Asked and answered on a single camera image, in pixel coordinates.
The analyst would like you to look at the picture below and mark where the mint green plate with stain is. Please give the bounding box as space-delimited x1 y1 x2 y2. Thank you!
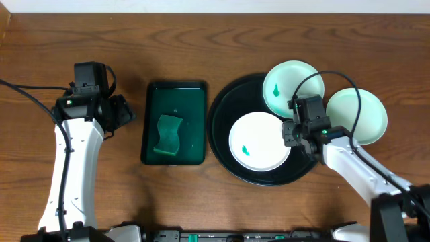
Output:
326 88 388 145

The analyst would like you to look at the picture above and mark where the white plate with green stain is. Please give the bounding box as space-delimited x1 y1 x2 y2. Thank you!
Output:
228 112 291 172

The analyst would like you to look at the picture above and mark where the green scrubbing sponge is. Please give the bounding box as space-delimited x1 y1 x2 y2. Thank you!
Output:
153 114 183 156

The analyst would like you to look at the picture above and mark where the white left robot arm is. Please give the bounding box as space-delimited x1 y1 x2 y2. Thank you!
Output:
21 94 142 241

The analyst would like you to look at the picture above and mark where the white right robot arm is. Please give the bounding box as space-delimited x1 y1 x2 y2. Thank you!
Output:
282 121 429 241

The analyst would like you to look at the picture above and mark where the round black serving tray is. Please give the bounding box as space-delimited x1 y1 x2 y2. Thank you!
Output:
206 73 317 186

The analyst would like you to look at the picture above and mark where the dark green rectangular tray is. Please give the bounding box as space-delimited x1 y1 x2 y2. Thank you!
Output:
140 81 207 165

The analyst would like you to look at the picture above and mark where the pale green back plate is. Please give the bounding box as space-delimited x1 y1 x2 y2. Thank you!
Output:
262 60 318 119

